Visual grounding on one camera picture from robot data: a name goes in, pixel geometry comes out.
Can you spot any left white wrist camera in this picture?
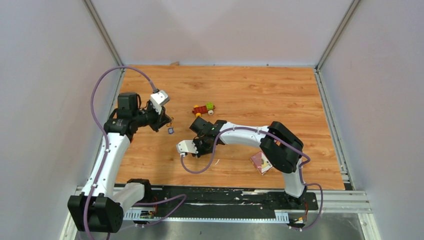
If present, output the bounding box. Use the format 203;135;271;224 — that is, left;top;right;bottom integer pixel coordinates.
150;90;170;115

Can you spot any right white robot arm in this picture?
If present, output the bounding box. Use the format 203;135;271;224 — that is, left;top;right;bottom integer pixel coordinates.
176;117;307;209

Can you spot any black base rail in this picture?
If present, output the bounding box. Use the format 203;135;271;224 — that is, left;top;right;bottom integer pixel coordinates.
125;185;320;221

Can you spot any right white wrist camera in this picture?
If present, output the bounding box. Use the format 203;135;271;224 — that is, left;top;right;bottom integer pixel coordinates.
176;140;199;156

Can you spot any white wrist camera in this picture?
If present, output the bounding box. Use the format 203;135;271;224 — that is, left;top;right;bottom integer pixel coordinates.
150;90;170;115
176;140;199;156

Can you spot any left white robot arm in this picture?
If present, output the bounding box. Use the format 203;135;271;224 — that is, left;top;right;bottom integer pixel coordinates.
67;90;172;233

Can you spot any silver key with blue tag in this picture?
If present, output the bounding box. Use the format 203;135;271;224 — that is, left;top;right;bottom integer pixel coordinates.
167;126;175;135

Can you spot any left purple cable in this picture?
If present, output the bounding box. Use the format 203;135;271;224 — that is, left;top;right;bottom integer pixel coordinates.
81;66;187;240

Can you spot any red patterned card box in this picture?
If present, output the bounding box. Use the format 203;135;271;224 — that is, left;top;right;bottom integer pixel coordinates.
250;151;273;175

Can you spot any toy brick car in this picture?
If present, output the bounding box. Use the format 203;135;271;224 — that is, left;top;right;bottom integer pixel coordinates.
191;102;216;117

